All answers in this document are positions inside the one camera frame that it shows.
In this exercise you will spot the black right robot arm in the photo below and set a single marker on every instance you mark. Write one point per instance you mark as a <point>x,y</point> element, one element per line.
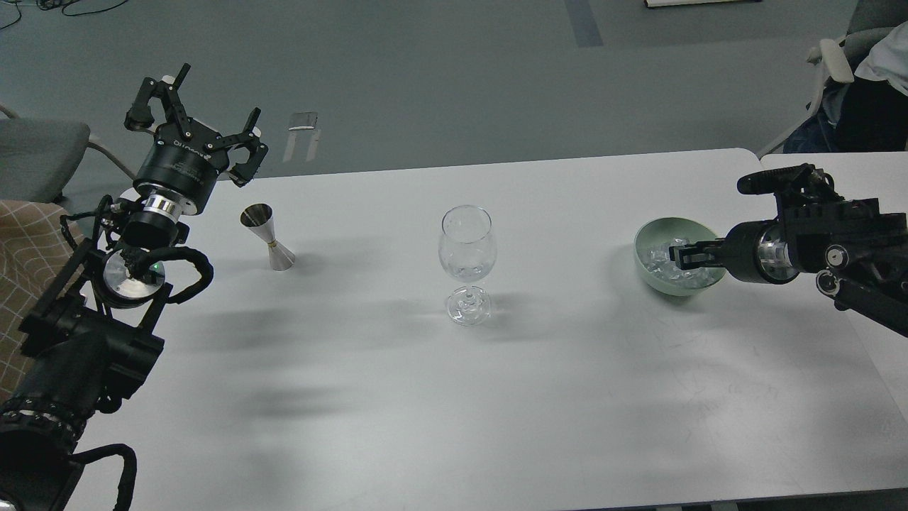
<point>857,254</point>

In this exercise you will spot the blue denim bag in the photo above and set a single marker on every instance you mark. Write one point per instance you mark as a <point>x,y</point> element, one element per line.
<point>817,135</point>

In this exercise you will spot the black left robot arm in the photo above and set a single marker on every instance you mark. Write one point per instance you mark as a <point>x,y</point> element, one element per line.
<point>90,334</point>

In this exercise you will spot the grey office chair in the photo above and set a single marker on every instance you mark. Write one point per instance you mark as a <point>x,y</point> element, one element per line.
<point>40,156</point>

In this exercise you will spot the white office chair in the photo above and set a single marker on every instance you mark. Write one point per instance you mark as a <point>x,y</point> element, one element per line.
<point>834,60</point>

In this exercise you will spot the steel cocktail jigger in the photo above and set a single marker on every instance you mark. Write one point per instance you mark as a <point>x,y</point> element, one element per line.
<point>260,220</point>

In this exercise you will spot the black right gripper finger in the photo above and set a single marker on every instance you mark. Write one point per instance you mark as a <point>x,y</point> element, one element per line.
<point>715,248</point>
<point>689,261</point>

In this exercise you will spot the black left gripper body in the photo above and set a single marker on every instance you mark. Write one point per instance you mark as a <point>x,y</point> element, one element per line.
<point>178,164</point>

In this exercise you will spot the beige checkered cushion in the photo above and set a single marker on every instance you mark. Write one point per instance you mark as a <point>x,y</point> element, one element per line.
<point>33,251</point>

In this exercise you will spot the clear wine glass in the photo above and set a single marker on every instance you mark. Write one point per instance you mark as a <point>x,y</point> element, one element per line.
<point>467,250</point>

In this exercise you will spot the green bowl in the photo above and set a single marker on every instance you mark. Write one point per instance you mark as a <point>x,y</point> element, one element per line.
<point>661,230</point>

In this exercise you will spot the clear ice cubes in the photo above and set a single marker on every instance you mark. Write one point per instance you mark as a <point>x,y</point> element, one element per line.
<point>657,262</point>

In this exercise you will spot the seated person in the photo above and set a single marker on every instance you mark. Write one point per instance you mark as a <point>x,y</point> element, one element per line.
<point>870,115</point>

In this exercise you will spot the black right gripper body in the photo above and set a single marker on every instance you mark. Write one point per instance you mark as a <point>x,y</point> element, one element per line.
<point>757,252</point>

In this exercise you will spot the metal floor plate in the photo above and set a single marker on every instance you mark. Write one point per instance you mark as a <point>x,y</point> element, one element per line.
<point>303,137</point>

